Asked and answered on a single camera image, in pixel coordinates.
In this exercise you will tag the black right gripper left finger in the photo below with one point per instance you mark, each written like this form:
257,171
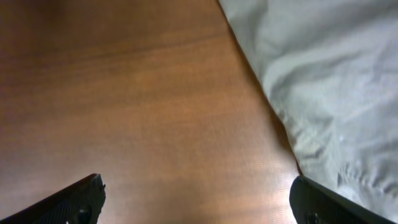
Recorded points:
81,202

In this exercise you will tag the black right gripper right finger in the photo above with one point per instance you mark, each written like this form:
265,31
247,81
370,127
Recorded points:
312,203

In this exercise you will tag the beige khaki garment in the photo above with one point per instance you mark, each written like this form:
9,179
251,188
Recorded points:
329,70

